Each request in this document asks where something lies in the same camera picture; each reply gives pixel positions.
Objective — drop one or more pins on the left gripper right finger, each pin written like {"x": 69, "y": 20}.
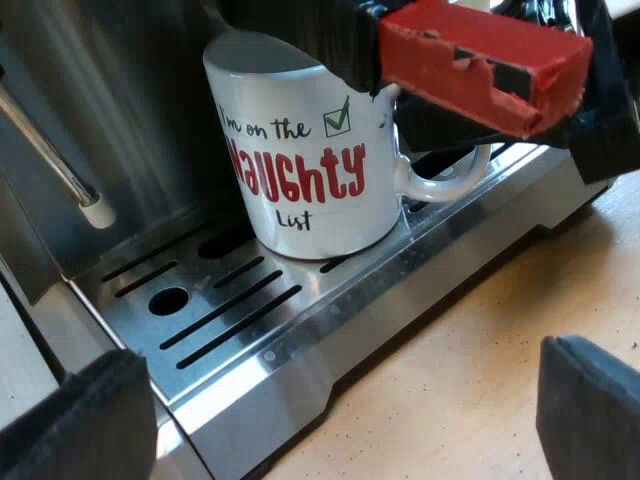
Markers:
{"x": 590, "y": 415}

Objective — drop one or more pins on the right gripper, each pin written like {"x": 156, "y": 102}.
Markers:
{"x": 542, "y": 14}

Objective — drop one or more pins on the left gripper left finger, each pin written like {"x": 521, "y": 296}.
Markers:
{"x": 85, "y": 425}

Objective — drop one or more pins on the white mug with red and black print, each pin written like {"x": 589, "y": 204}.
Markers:
{"x": 310, "y": 165}

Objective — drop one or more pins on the steel espresso machine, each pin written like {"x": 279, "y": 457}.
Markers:
{"x": 250, "y": 320}

